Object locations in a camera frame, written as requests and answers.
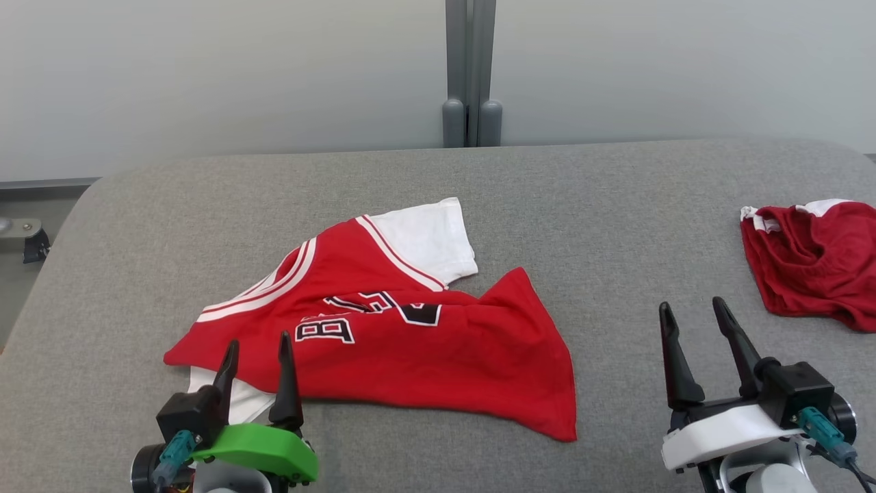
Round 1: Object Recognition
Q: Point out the red shorts white waistband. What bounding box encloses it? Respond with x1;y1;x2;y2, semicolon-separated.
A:
740;199;876;333

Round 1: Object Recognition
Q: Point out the teal cable connector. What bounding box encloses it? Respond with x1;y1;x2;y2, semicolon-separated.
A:
152;430;198;487
797;407;858;468

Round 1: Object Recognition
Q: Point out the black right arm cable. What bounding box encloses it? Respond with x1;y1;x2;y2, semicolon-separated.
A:
808;442;876;488

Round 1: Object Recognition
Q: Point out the grey partition post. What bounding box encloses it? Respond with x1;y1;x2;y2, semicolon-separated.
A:
441;0;504;148

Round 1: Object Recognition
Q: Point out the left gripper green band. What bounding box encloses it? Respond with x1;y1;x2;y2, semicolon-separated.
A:
130;331;320;493

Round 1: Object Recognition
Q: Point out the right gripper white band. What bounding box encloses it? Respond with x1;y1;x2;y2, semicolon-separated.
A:
659;296;858;493

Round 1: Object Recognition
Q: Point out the red white basketball jersey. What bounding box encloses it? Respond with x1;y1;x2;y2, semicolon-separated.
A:
163;197;578;442

